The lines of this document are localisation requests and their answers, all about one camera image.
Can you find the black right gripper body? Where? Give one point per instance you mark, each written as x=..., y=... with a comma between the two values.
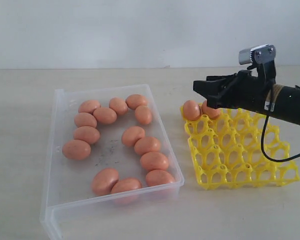
x=239, y=90

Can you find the yellow plastic egg tray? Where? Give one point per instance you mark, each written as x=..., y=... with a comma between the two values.
x=226, y=152

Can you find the clear plastic tray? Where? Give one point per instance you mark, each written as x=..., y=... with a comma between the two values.
x=69, y=209

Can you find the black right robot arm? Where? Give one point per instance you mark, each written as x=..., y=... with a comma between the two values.
x=287, y=104

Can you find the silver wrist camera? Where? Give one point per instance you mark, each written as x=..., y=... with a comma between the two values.
x=261, y=58

